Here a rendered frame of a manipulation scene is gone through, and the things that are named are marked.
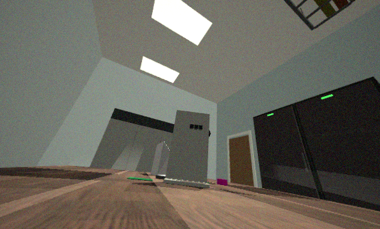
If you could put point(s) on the small magenta block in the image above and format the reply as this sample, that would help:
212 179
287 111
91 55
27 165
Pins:
222 182

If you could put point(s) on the dark grey panel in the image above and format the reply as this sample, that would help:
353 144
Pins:
188 156

